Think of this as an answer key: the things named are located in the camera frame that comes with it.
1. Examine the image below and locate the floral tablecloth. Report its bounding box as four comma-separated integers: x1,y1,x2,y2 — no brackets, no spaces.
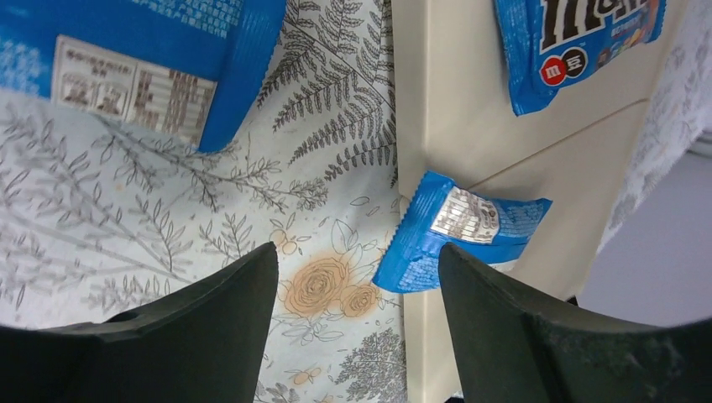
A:
0,0,712,403

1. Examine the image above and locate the cream three-tier shelf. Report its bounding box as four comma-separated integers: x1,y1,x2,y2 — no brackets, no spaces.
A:
389,0,691,403

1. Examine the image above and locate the blue M&M bag moved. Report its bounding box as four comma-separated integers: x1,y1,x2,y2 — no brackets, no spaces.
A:
495,0,667,116

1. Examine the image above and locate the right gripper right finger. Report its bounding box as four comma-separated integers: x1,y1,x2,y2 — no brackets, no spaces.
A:
438,243,711,402

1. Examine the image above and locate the blue M&M bag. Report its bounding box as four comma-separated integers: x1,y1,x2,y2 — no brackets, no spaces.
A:
372,171,552,294

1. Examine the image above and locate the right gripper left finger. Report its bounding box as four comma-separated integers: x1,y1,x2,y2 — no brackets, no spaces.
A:
1,243,279,402

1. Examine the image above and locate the light blue candy bag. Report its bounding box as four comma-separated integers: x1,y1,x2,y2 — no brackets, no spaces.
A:
1,1,286,153

